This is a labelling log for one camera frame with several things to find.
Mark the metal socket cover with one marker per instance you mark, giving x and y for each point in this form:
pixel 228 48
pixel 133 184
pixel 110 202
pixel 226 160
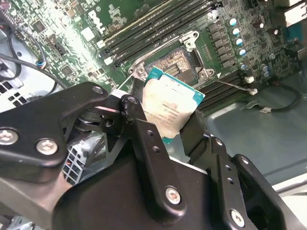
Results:
pixel 140 71

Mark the silver green CPU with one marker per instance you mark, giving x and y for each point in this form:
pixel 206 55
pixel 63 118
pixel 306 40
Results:
pixel 168 100

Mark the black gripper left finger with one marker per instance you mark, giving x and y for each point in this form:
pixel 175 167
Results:
pixel 36 119

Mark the thin metal locking lever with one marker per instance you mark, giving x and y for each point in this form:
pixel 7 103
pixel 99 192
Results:
pixel 122 83

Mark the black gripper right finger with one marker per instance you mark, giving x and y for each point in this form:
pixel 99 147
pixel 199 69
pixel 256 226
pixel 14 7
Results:
pixel 230 187

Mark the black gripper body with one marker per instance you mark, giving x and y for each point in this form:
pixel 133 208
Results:
pixel 108 196

